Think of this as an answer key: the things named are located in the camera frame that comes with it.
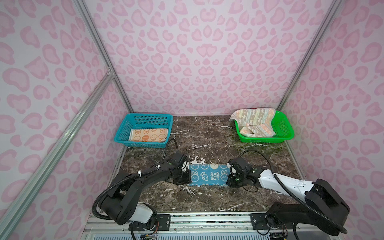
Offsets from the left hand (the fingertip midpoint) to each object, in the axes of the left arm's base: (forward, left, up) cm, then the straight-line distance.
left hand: (192, 179), depth 85 cm
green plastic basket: (+33, -64, +1) cm, 72 cm away
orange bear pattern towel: (+31, +30, +1) cm, 43 cm away
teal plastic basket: (+51, +40, -5) cm, 65 cm away
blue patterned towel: (+3, -10, -1) cm, 10 cm away
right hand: (-3, -19, 0) cm, 20 cm away
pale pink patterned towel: (+43, -47, -1) cm, 64 cm away
